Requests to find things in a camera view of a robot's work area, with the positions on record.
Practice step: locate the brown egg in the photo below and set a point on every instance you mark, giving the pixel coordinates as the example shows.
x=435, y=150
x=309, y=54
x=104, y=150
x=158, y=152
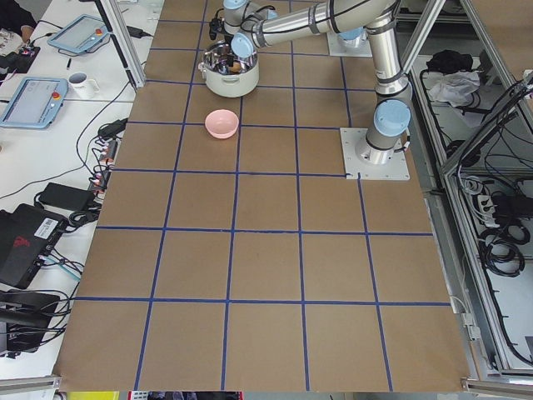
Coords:
x=236, y=67

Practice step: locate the pink bowl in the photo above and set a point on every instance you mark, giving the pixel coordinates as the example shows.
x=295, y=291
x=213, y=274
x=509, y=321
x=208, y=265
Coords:
x=221, y=123

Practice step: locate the black power brick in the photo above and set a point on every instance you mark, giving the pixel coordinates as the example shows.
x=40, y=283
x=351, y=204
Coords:
x=64, y=197

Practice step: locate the blue teach pendant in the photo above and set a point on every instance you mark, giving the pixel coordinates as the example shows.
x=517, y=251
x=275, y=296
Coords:
x=35, y=104
x=84, y=35

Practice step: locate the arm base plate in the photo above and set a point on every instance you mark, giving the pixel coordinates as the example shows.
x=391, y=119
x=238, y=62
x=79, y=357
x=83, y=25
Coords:
x=363, y=162
x=357, y=48

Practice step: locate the pale green electric pot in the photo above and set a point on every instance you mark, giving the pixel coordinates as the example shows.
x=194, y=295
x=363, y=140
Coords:
x=215, y=69

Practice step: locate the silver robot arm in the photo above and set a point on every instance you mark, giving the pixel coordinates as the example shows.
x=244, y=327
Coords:
x=247, y=27

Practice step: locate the white mug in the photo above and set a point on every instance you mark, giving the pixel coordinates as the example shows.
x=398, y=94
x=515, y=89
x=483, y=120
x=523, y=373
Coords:
x=84, y=86

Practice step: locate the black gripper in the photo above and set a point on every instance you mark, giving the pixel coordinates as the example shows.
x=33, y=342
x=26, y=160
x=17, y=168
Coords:
x=230, y=61

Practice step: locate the black power adapter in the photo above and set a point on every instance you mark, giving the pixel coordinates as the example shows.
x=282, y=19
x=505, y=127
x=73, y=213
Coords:
x=112, y=129

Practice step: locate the aluminium frame post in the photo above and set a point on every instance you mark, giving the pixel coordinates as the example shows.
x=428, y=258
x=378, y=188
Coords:
x=116, y=26

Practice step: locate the black computer box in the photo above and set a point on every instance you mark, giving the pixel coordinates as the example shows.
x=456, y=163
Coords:
x=28, y=234

